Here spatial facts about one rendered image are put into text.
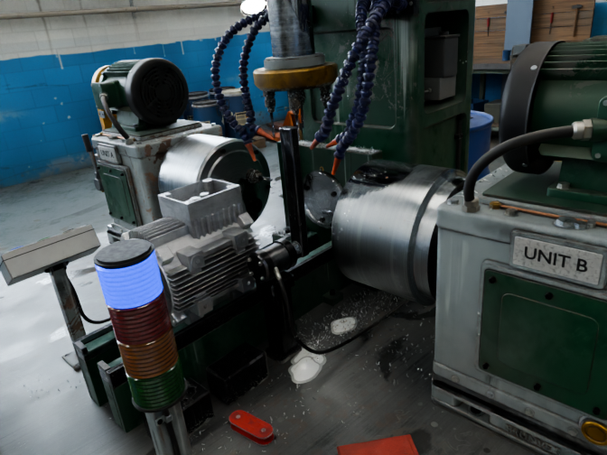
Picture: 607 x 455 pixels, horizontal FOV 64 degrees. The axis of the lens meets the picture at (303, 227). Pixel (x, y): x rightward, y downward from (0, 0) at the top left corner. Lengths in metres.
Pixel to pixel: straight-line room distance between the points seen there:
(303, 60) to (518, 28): 5.18
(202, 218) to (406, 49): 0.57
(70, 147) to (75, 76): 0.84
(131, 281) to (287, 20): 0.67
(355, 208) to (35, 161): 5.82
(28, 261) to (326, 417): 0.61
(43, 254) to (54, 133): 5.51
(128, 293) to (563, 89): 0.57
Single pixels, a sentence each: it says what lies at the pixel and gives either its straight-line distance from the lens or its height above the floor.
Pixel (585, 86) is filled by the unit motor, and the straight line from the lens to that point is 0.71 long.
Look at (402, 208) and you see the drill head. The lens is 0.81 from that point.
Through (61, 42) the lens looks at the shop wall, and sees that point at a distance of 6.54.
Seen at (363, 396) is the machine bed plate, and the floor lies 0.80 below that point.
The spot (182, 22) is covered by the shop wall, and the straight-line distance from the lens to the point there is 7.16.
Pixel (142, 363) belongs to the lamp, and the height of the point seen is 1.10.
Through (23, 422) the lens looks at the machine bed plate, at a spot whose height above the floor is 0.80.
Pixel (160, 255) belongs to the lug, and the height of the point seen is 1.08.
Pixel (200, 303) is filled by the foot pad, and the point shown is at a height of 0.98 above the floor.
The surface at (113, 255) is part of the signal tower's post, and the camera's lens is 0.53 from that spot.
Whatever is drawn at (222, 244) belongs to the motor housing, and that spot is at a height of 1.06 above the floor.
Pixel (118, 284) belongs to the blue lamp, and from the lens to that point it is 0.52.
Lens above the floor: 1.42
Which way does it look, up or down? 23 degrees down
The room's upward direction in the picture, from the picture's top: 5 degrees counter-clockwise
